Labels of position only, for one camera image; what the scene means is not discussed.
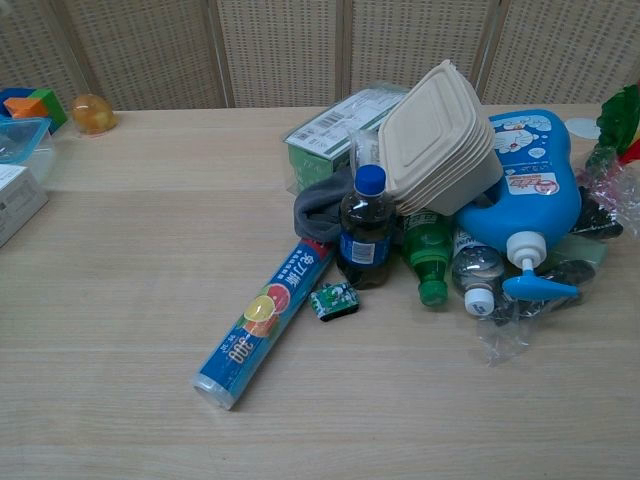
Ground grey cloth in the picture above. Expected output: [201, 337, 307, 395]
[292, 169, 357, 245]

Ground dark cola bottle blue cap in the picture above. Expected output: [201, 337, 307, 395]
[335, 164, 393, 291]

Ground small green candy pack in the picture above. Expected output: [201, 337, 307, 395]
[309, 282, 362, 323]

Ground blue cling film roll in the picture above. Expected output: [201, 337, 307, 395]
[189, 237, 335, 412]

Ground green white cardboard box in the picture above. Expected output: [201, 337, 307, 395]
[282, 87, 414, 194]

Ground clear wrapped roll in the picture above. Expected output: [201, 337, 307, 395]
[349, 125, 384, 177]

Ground green soda bottle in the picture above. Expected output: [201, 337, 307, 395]
[401, 211, 455, 308]

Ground stack of beige pulp containers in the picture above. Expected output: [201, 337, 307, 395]
[377, 59, 505, 217]

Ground clear water bottle white cap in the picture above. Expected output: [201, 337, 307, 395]
[451, 225, 508, 318]

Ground folding wicker screen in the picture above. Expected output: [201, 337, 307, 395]
[0, 0, 640, 112]

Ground clear crinkled plastic bag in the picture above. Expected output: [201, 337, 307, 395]
[473, 294, 535, 368]

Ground blue pump lotion bottle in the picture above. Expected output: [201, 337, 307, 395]
[455, 109, 584, 304]

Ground yellow translucent egg toy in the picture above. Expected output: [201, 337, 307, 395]
[70, 93, 119, 135]

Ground pale green soap bar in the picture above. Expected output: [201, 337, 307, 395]
[547, 232, 610, 274]

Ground black patterned packet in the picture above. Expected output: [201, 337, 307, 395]
[564, 185, 625, 236]

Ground white round lid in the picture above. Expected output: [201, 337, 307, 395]
[565, 116, 603, 141]

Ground clear plastic storage box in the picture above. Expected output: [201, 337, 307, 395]
[0, 116, 55, 184]

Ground orange green toy blocks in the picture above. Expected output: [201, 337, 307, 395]
[0, 86, 69, 134]

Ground green red plastic toy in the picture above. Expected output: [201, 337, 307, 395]
[585, 82, 640, 174]

